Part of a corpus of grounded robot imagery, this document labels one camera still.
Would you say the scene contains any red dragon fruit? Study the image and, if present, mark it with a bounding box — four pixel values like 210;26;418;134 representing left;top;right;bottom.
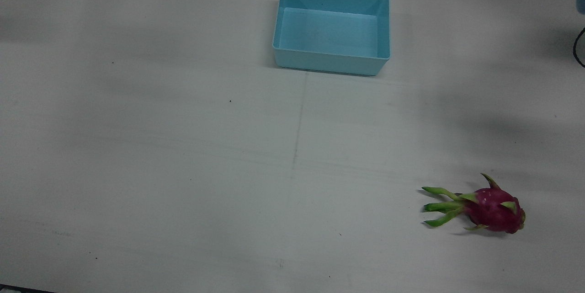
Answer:
421;173;526;234

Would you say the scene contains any light blue plastic bin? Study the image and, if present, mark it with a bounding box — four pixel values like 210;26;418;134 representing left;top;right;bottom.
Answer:
272;0;391;77

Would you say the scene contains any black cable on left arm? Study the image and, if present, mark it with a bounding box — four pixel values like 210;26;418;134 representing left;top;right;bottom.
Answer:
573;27;585;68

